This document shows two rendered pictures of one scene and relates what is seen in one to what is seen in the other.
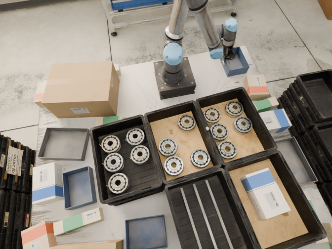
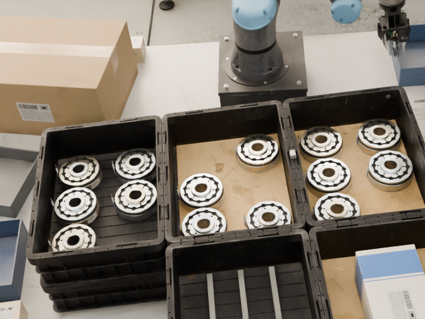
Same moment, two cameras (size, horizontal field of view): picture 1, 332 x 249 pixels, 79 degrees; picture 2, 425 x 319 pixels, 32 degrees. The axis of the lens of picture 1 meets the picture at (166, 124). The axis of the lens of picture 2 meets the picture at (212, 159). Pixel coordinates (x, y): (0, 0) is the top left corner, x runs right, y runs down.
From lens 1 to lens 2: 0.84 m
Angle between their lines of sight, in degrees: 20
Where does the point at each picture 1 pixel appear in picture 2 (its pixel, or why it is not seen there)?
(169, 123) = (219, 152)
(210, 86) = not seen: hidden behind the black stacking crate
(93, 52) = not seen: hidden behind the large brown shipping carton
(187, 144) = (249, 195)
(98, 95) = (78, 76)
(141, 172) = (129, 235)
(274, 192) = (413, 292)
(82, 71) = (59, 34)
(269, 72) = not seen: outside the picture
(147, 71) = (208, 60)
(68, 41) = (51, 14)
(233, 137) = (363, 194)
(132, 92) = (160, 97)
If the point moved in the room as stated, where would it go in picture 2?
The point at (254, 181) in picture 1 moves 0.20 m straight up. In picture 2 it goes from (373, 266) to (379, 202)
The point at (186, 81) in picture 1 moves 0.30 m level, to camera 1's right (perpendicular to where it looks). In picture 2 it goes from (287, 79) to (397, 83)
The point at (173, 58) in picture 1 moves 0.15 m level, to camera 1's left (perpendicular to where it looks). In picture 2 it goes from (250, 12) to (193, 11)
